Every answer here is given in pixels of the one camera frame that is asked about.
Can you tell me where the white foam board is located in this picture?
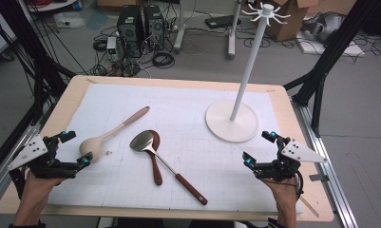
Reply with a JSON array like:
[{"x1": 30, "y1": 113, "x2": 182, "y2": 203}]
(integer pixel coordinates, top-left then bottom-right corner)
[{"x1": 295, "y1": 29, "x2": 367, "y2": 59}]

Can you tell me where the person's left hand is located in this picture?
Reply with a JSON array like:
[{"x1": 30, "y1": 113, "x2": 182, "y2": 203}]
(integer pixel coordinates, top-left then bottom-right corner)
[{"x1": 20, "y1": 171, "x2": 65, "y2": 207}]

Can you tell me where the flat black device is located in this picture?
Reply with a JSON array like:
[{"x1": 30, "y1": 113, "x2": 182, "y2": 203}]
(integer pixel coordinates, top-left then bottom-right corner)
[{"x1": 204, "y1": 14, "x2": 242, "y2": 29}]

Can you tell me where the metal ladle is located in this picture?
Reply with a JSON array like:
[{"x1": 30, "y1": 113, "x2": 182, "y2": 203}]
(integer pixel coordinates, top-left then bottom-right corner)
[{"x1": 129, "y1": 129, "x2": 209, "y2": 206}]

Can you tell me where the brown wooden spoon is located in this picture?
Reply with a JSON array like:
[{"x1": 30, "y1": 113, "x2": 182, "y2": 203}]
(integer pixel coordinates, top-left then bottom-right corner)
[{"x1": 145, "y1": 129, "x2": 163, "y2": 187}]

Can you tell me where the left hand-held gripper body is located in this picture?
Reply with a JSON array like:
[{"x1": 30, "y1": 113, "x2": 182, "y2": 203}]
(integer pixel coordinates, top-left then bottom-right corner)
[{"x1": 7, "y1": 133, "x2": 85, "y2": 181}]

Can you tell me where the small white power box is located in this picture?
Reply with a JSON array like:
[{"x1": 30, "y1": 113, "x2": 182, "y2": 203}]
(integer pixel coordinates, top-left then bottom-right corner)
[{"x1": 105, "y1": 36, "x2": 118, "y2": 55}]

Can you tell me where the metal clamp bracket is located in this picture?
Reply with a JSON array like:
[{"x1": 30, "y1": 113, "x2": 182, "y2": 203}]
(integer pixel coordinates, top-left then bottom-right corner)
[{"x1": 309, "y1": 173, "x2": 331, "y2": 182}]

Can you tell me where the round white table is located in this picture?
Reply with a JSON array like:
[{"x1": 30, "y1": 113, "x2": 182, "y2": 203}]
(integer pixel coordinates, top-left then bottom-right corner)
[{"x1": 26, "y1": 0, "x2": 79, "y2": 13}]

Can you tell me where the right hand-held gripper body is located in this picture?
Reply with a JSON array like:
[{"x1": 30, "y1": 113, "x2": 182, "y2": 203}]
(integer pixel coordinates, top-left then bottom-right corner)
[{"x1": 253, "y1": 137, "x2": 328, "y2": 182}]

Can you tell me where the clear plastic bag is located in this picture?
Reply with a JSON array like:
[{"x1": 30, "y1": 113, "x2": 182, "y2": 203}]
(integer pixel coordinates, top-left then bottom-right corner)
[{"x1": 53, "y1": 11, "x2": 86, "y2": 29}]

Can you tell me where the right hand-held gripper cable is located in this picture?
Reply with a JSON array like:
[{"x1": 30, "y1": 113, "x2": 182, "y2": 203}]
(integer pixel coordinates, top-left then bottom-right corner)
[{"x1": 285, "y1": 170, "x2": 306, "y2": 202}]

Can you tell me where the white-legged desk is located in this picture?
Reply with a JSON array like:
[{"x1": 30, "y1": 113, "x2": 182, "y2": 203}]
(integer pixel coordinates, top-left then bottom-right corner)
[{"x1": 173, "y1": 0, "x2": 243, "y2": 61}]

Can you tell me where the white utensil rack stand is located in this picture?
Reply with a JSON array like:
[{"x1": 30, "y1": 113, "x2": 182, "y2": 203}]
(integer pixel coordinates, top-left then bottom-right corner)
[{"x1": 205, "y1": 3, "x2": 292, "y2": 143}]

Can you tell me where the grey rounded appliance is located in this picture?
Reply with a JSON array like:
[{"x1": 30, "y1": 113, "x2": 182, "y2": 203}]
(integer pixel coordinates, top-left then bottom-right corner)
[{"x1": 301, "y1": 11, "x2": 346, "y2": 44}]

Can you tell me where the beige ladle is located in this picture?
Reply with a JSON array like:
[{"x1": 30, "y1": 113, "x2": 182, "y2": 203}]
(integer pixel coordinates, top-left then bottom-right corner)
[{"x1": 79, "y1": 105, "x2": 151, "y2": 163}]

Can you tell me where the left hand-held gripper cable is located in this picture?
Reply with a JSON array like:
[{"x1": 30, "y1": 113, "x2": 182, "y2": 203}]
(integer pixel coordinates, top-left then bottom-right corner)
[{"x1": 8, "y1": 166, "x2": 27, "y2": 201}]

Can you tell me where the black computer tower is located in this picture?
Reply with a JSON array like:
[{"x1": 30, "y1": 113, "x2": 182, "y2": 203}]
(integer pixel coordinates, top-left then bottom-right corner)
[
  {"x1": 116, "y1": 4, "x2": 145, "y2": 59},
  {"x1": 143, "y1": 4, "x2": 165, "y2": 52}
]

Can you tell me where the black metal frame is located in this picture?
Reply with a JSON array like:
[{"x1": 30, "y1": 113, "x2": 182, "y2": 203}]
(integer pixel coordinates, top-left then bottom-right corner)
[
  {"x1": 282, "y1": 0, "x2": 381, "y2": 138},
  {"x1": 0, "y1": 0, "x2": 77, "y2": 127}
]

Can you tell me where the coiled black cable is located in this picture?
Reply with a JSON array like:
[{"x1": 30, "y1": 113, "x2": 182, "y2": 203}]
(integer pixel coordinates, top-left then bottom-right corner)
[{"x1": 151, "y1": 50, "x2": 176, "y2": 69}]

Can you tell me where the large cardboard box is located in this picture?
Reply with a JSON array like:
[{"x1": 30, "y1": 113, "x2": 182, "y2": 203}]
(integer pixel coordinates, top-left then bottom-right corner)
[{"x1": 241, "y1": 0, "x2": 311, "y2": 42}]

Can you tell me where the hand-held gripper cable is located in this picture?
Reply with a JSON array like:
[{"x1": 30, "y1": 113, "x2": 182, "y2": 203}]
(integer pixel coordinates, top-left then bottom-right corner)
[
  {"x1": 285, "y1": 170, "x2": 306, "y2": 202},
  {"x1": 8, "y1": 166, "x2": 27, "y2": 201}
]

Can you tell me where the person's right hand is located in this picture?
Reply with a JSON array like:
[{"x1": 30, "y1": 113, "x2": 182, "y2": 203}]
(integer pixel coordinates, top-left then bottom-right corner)
[{"x1": 262, "y1": 178, "x2": 302, "y2": 217}]

